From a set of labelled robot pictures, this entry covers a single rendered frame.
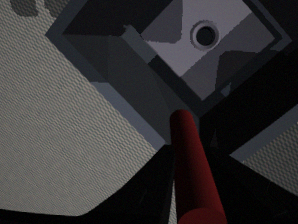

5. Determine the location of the dark red cylinder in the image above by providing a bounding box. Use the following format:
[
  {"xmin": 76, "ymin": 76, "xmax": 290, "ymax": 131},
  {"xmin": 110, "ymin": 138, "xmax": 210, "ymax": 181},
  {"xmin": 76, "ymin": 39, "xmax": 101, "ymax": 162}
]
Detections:
[{"xmin": 169, "ymin": 109, "xmax": 227, "ymax": 224}]

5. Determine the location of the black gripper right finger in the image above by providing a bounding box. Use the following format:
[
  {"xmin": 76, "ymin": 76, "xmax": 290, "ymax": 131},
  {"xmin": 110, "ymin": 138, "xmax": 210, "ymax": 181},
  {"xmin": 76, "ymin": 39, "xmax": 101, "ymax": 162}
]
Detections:
[{"xmin": 205, "ymin": 147, "xmax": 298, "ymax": 224}]

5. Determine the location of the grey square plate with hole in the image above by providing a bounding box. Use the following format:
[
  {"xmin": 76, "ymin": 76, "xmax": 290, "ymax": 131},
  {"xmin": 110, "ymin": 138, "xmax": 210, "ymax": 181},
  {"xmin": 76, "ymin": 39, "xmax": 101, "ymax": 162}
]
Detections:
[{"xmin": 139, "ymin": 0, "xmax": 275, "ymax": 101}]

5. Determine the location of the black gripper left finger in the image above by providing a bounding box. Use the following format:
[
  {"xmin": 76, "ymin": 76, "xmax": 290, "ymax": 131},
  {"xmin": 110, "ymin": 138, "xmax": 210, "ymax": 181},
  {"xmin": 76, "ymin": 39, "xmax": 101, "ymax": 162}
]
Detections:
[{"xmin": 0, "ymin": 145, "xmax": 176, "ymax": 224}]

